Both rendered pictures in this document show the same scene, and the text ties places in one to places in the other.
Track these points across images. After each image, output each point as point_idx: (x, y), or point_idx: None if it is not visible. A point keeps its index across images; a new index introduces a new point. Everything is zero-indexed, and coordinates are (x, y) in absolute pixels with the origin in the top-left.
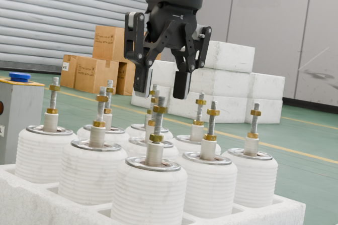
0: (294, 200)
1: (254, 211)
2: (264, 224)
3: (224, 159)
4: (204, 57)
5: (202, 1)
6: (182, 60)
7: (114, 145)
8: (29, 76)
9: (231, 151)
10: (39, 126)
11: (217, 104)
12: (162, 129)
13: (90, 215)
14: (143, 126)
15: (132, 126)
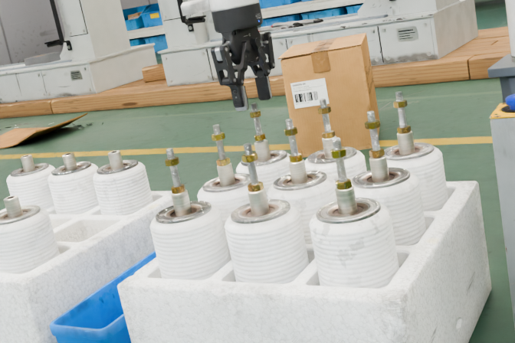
0: (129, 284)
1: None
2: None
3: (210, 186)
4: (218, 75)
5: (214, 26)
6: (238, 76)
7: (318, 160)
8: (506, 101)
9: (205, 201)
10: (428, 149)
11: (213, 129)
12: (326, 213)
13: None
14: (362, 210)
15: (369, 198)
